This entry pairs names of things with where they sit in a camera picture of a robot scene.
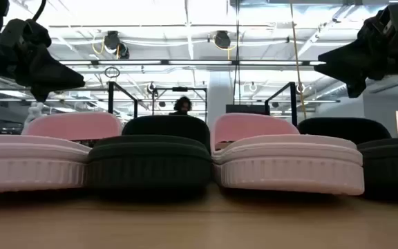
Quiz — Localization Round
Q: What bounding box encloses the pink rubber slide sandal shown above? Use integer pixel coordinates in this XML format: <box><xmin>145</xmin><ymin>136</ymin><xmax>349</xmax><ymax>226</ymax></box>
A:
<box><xmin>209</xmin><ymin>112</ymin><xmax>365</xmax><ymax>196</ymax></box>
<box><xmin>0</xmin><ymin>111</ymin><xmax>123</xmax><ymax>194</ymax></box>

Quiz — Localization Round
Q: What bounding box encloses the black rubber slide sandal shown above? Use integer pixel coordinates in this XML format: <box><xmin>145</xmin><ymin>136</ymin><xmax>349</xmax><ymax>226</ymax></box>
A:
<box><xmin>87</xmin><ymin>114</ymin><xmax>214</xmax><ymax>190</ymax></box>
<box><xmin>297</xmin><ymin>116</ymin><xmax>398</xmax><ymax>201</ymax></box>

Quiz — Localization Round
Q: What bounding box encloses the black metal wooden shelf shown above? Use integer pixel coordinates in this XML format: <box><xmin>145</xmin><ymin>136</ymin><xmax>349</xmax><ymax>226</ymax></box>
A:
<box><xmin>107</xmin><ymin>81</ymin><xmax>297</xmax><ymax>127</ymax></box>

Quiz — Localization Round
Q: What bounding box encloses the black monitor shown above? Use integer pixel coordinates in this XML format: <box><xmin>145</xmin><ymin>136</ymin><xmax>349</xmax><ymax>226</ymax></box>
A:
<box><xmin>225</xmin><ymin>104</ymin><xmax>271</xmax><ymax>116</ymax></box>

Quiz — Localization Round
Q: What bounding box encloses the person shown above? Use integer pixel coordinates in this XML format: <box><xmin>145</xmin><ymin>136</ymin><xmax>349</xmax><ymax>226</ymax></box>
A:
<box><xmin>169</xmin><ymin>95</ymin><xmax>193</xmax><ymax>116</ymax></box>

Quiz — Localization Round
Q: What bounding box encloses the linear ceiling light fixture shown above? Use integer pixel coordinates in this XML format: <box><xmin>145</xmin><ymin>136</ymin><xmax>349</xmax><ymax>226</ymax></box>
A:
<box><xmin>59</xmin><ymin>59</ymin><xmax>326</xmax><ymax>66</ymax></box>

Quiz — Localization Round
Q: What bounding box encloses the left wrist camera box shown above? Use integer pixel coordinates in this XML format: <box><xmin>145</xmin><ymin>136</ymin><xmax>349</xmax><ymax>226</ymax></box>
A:
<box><xmin>0</xmin><ymin>19</ymin><xmax>52</xmax><ymax>48</ymax></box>

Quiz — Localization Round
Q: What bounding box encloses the yellow cable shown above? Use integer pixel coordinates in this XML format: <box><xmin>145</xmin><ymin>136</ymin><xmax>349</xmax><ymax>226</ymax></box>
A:
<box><xmin>288</xmin><ymin>0</ymin><xmax>309</xmax><ymax>120</ymax></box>

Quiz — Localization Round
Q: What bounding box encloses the black ceiling cord reel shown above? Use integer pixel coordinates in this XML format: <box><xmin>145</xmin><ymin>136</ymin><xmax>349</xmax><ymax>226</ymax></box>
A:
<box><xmin>102</xmin><ymin>30</ymin><xmax>130</xmax><ymax>59</ymax></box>
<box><xmin>214</xmin><ymin>30</ymin><xmax>232</xmax><ymax>49</ymax></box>

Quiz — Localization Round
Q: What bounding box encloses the distant black rig frame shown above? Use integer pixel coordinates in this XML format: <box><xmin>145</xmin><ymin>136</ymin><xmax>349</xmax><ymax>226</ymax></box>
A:
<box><xmin>151</xmin><ymin>86</ymin><xmax>208</xmax><ymax>122</ymax></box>

